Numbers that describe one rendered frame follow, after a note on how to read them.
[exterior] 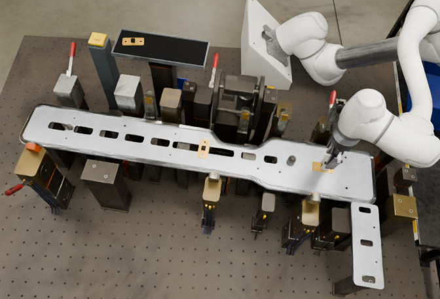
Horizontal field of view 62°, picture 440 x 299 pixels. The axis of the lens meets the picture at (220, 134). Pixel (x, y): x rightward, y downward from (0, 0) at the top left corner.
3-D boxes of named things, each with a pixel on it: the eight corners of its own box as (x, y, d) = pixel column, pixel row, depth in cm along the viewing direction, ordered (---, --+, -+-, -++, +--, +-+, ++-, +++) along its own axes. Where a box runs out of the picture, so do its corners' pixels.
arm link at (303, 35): (277, 21, 189) (316, -1, 176) (296, 49, 196) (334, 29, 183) (272, 36, 177) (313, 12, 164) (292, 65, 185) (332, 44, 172)
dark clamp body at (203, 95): (193, 148, 177) (192, 102, 144) (197, 127, 183) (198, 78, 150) (207, 150, 177) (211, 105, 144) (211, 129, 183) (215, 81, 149)
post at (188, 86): (184, 139, 178) (181, 89, 144) (186, 131, 181) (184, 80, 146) (194, 141, 178) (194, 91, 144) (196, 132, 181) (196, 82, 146)
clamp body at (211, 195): (198, 233, 156) (199, 207, 126) (203, 207, 162) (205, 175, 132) (213, 236, 156) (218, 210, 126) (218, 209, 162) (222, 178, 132)
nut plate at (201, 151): (206, 159, 140) (206, 158, 139) (196, 157, 141) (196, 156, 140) (210, 140, 145) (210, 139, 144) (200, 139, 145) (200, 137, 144)
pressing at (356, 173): (13, 148, 139) (12, 146, 138) (36, 101, 151) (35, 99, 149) (376, 206, 136) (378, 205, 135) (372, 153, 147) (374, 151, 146)
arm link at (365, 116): (329, 129, 114) (367, 152, 111) (346, 100, 101) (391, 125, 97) (344, 106, 119) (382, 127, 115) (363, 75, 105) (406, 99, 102)
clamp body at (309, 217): (279, 254, 154) (300, 231, 124) (281, 226, 160) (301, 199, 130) (295, 256, 154) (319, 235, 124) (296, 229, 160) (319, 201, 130)
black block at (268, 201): (249, 238, 157) (259, 218, 131) (251, 216, 162) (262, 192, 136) (261, 240, 156) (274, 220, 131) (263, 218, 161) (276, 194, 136)
